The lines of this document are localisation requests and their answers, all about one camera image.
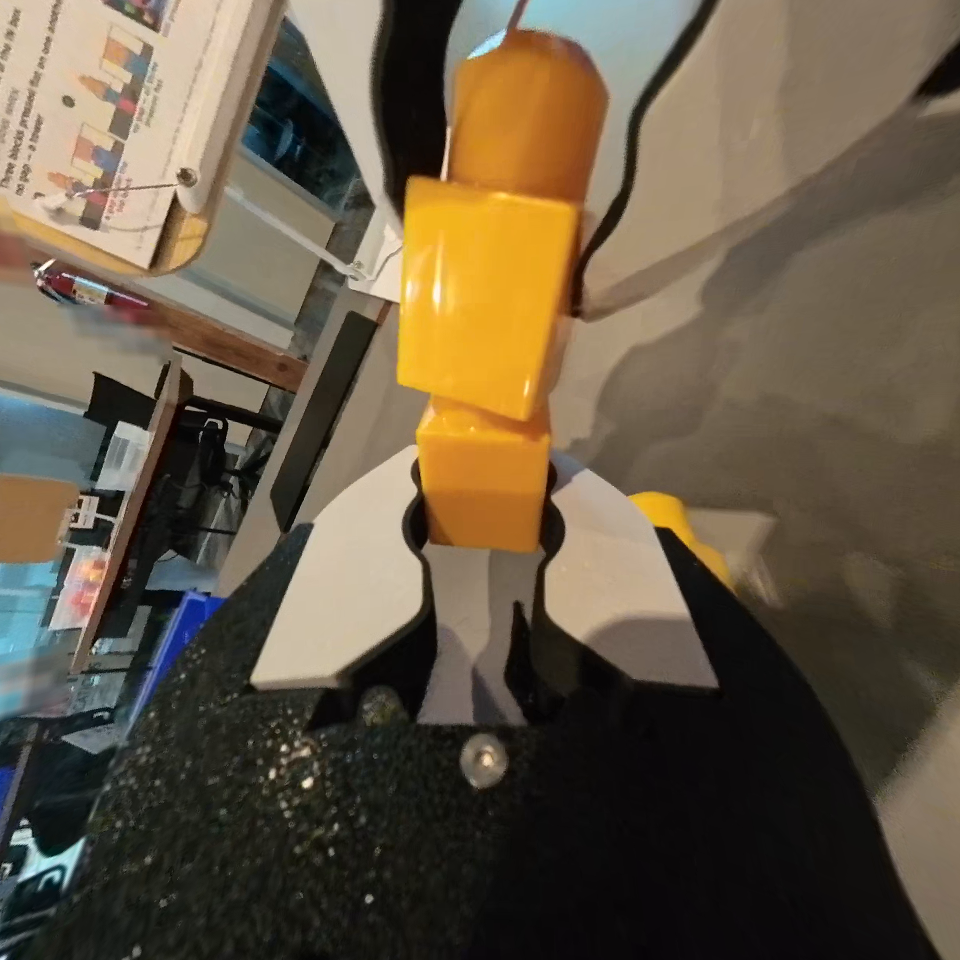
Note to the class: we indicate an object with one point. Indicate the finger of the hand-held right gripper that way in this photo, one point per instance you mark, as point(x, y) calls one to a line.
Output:
point(750, 112)
point(345, 60)

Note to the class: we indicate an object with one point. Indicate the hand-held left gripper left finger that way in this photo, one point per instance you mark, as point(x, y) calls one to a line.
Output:
point(345, 585)

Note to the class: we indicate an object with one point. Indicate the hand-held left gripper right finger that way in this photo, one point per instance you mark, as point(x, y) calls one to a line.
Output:
point(637, 592)

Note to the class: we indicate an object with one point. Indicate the yellow toy block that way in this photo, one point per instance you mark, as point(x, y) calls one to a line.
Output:
point(675, 525)
point(480, 487)
point(480, 300)

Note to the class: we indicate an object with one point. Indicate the blue plastic bin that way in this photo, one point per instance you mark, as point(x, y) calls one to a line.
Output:
point(184, 637)

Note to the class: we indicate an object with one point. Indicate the clear box of coloured blocks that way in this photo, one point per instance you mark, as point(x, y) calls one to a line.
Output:
point(82, 585)

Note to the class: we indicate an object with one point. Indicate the white clip bar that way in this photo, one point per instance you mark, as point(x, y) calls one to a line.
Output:
point(240, 90)

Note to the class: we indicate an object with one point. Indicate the black office chair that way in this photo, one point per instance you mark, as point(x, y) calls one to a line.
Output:
point(202, 465)

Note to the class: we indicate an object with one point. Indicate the wooden desk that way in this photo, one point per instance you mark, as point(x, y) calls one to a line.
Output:
point(139, 480)

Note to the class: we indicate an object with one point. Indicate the instruction sheet on white stand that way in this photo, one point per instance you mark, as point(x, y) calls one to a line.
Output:
point(176, 247)

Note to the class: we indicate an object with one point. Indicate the printed instruction sheet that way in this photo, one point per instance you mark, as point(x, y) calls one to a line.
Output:
point(90, 90)

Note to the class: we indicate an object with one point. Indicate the cork panel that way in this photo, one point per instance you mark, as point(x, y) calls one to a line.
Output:
point(37, 517)

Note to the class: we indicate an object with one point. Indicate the red fire extinguisher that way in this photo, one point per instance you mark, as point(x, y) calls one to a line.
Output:
point(82, 289)

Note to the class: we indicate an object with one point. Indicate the black white printed sign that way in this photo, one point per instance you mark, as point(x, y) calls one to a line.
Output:
point(37, 877)

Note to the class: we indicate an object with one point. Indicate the wooden post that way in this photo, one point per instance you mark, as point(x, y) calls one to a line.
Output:
point(240, 352)

